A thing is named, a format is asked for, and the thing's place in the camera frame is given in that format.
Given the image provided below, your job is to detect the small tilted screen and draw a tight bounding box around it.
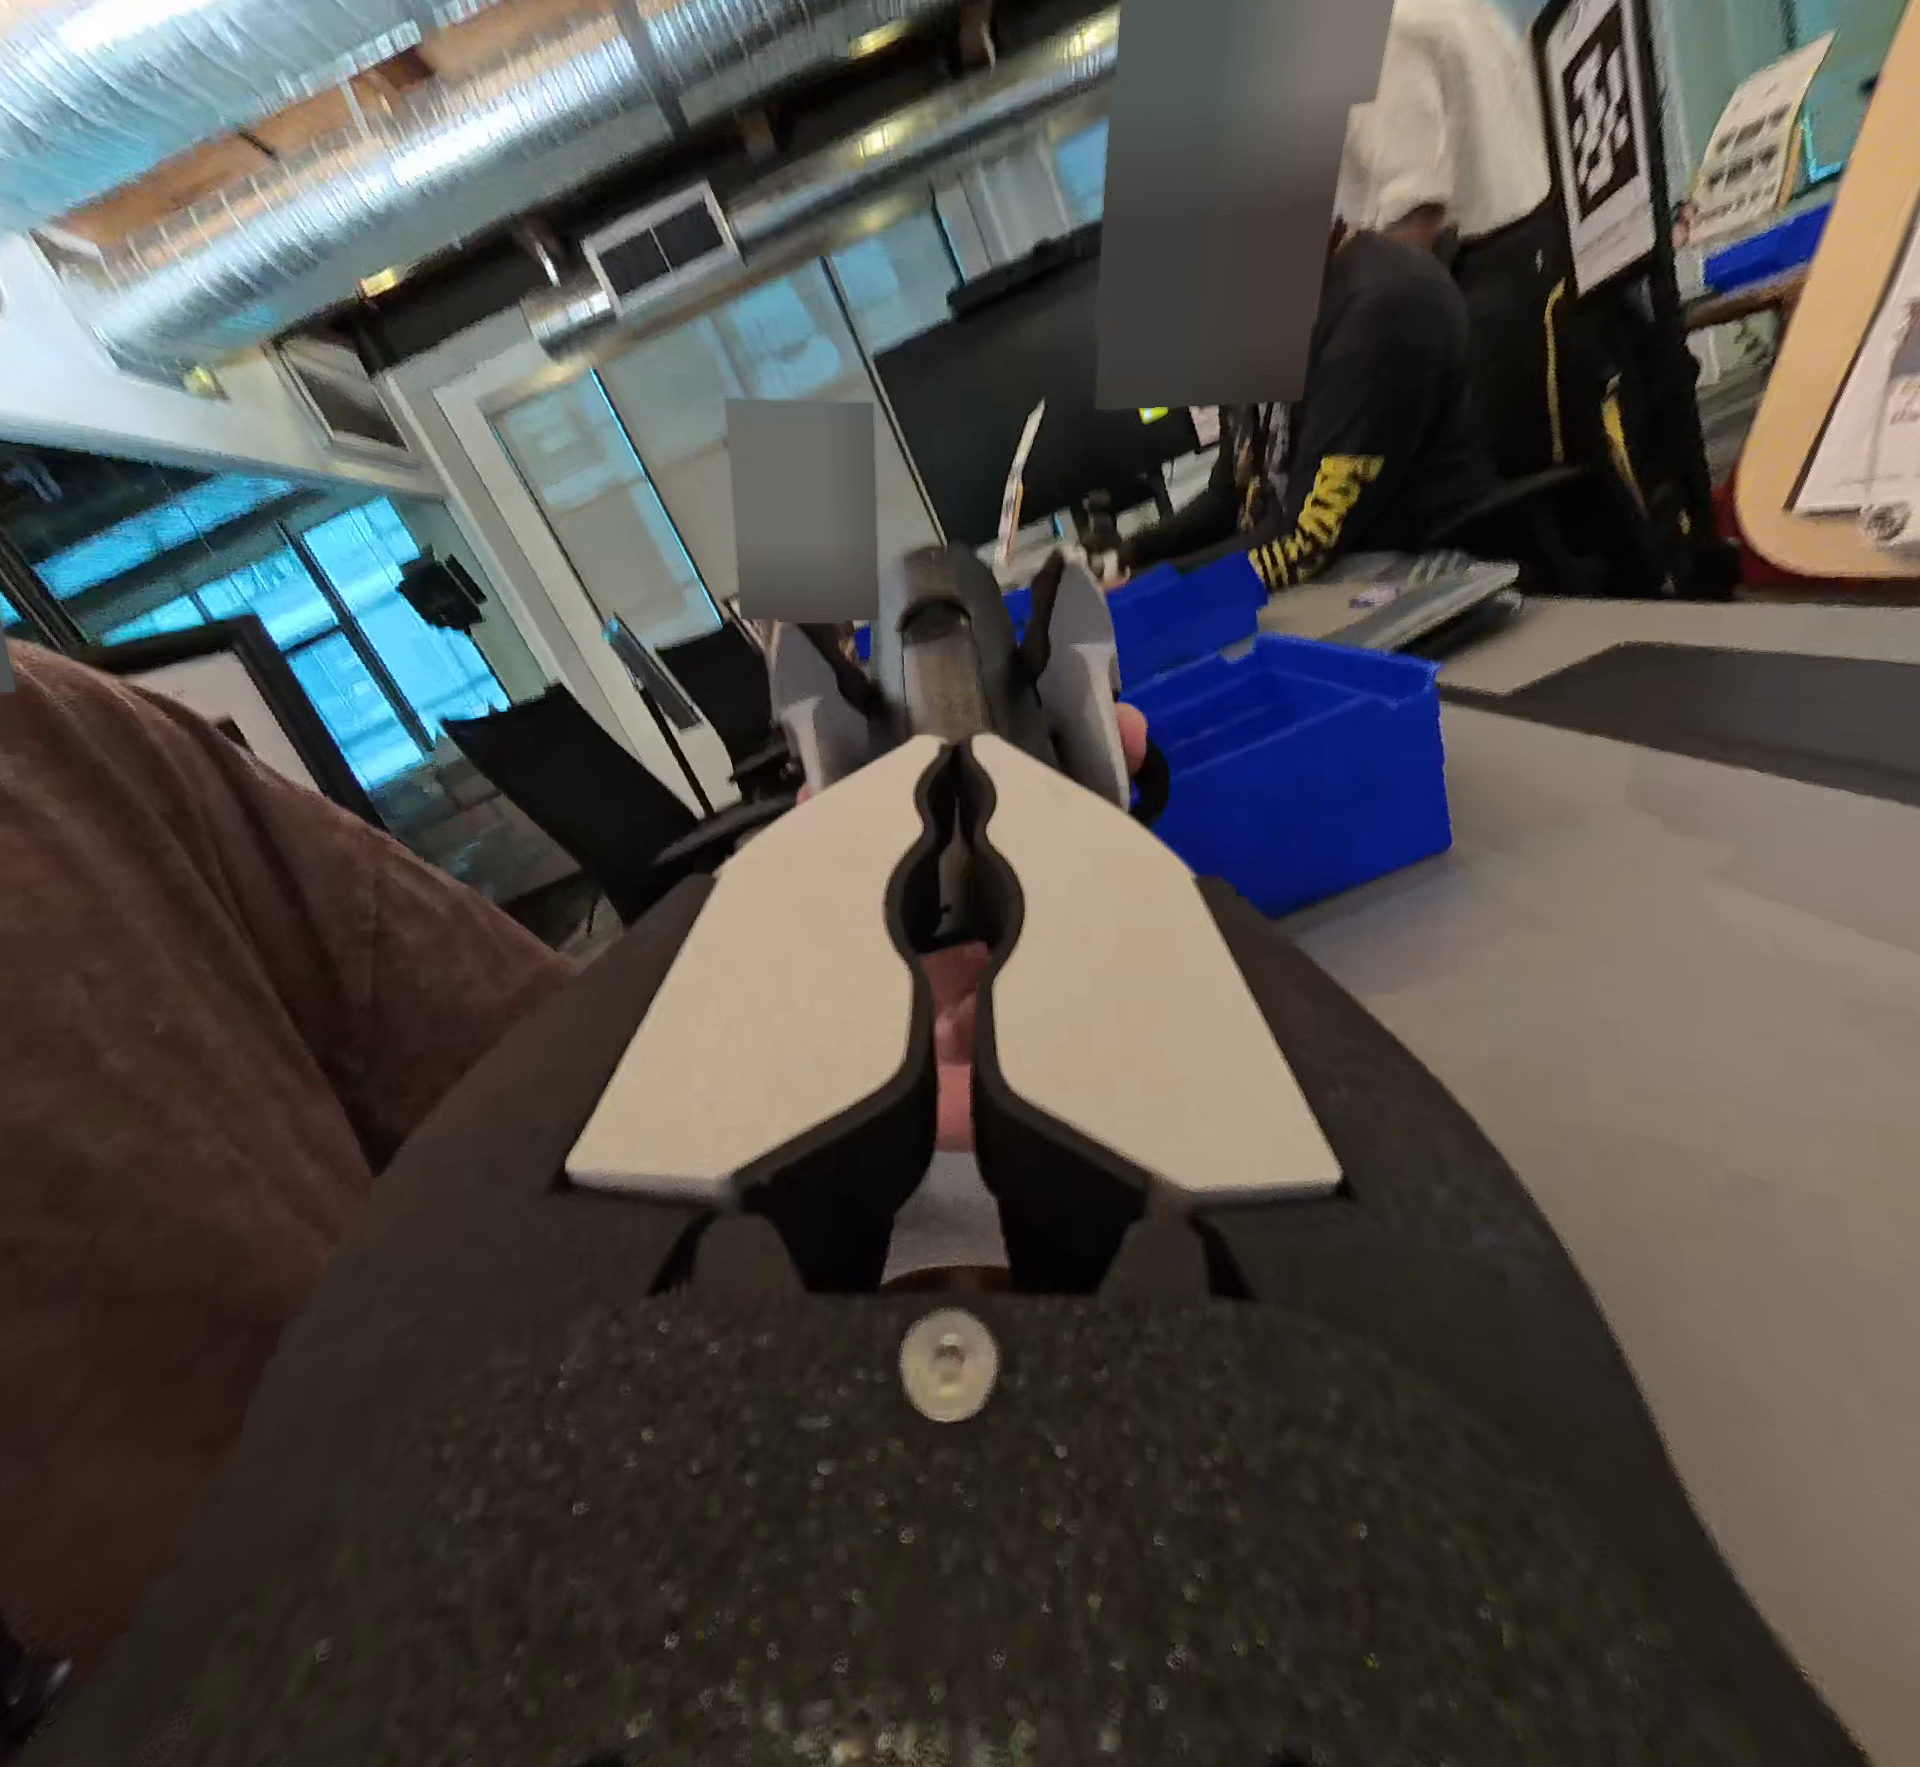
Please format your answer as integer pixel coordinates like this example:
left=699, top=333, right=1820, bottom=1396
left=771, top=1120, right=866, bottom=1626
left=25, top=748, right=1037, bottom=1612
left=604, top=612, right=718, bottom=817

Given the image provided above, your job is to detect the white paper sign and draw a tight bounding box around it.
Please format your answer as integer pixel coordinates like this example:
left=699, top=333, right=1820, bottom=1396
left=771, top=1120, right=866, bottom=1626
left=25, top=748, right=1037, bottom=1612
left=1688, top=34, right=1839, bottom=246

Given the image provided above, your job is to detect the black partition panel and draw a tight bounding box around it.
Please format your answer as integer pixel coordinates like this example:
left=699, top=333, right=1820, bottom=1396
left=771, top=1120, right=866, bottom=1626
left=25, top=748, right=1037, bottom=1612
left=869, top=252, right=1112, bottom=554

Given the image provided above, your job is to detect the person's left hand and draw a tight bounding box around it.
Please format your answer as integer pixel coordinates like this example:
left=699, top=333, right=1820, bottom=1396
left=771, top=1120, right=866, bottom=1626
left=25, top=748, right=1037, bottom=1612
left=926, top=944, right=997, bottom=1156

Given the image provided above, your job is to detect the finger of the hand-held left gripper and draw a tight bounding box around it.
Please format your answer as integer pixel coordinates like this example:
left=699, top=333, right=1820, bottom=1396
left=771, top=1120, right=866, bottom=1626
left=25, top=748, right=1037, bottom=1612
left=770, top=624, right=887, bottom=797
left=1027, top=552, right=1136, bottom=808

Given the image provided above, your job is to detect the black framed marker sign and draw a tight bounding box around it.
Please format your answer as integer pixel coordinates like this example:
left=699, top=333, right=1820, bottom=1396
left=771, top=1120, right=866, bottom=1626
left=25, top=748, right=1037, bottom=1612
left=1529, top=0, right=1687, bottom=299

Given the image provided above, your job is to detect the black jacket with yellow stripe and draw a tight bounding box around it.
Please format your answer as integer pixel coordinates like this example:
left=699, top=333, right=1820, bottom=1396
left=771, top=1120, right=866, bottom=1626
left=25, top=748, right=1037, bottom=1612
left=1463, top=207, right=1744, bottom=598

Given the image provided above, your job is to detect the person in brown shirt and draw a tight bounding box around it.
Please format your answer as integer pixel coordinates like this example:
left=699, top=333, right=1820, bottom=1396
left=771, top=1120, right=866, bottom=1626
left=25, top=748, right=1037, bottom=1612
left=0, top=642, right=586, bottom=1693

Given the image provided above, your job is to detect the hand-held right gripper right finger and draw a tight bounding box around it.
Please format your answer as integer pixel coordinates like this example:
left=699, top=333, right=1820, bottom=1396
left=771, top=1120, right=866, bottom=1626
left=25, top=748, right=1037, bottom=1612
left=960, top=733, right=1348, bottom=1297

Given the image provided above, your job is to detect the wooden instruction board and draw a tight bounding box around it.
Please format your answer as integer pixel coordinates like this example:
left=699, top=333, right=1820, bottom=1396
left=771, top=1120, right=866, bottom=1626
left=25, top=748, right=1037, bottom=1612
left=1733, top=72, right=1920, bottom=584

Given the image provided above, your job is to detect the grey laptop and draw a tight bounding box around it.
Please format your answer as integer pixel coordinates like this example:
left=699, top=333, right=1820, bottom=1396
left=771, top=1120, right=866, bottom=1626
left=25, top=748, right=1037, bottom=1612
left=1319, top=552, right=1526, bottom=659

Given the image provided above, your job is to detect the blue plastic bin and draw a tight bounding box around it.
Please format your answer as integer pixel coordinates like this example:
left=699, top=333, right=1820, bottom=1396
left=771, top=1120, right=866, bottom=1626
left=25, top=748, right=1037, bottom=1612
left=1141, top=634, right=1453, bottom=921
left=1101, top=552, right=1268, bottom=704

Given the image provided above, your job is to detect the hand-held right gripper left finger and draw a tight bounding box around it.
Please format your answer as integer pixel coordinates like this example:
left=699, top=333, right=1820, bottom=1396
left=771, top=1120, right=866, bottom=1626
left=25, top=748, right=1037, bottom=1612
left=562, top=733, right=954, bottom=1292

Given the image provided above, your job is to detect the black remote control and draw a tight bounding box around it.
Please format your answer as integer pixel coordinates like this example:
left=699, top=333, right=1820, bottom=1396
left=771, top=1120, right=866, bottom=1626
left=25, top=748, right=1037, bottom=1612
left=873, top=543, right=1052, bottom=944

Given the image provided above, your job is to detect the white air vent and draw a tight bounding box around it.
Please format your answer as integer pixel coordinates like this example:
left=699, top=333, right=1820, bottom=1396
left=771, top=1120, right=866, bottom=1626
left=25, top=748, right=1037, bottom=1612
left=583, top=184, right=744, bottom=312

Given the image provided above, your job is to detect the grey desk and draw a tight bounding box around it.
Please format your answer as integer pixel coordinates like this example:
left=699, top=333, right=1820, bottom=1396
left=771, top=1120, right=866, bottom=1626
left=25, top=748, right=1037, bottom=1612
left=1200, top=582, right=1920, bottom=1754

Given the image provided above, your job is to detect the black camera on stand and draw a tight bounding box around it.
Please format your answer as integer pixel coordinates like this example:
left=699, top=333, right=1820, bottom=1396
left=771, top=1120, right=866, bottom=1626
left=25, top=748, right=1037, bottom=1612
left=395, top=549, right=488, bottom=632

